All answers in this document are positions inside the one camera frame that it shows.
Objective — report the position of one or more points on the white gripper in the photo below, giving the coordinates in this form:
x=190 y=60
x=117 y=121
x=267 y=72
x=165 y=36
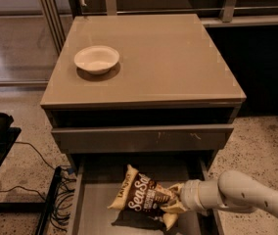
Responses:
x=189 y=195

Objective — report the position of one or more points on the brown chip bag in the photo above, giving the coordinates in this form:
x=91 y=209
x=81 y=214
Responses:
x=140 y=193

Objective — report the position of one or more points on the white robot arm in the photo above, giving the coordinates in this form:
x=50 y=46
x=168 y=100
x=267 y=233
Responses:
x=232 y=191

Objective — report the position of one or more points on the open grey middle drawer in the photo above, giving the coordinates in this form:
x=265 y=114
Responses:
x=99 y=179

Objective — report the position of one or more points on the grey drawer cabinet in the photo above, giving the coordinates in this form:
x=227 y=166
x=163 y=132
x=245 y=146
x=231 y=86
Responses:
x=169 y=72

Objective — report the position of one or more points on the grey top drawer front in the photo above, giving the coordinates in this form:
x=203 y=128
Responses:
x=136 y=139

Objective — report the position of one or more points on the white paper bowl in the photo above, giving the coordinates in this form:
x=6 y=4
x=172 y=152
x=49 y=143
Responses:
x=96 y=59

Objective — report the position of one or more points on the black side table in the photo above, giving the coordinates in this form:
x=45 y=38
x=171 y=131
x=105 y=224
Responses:
x=44 y=208

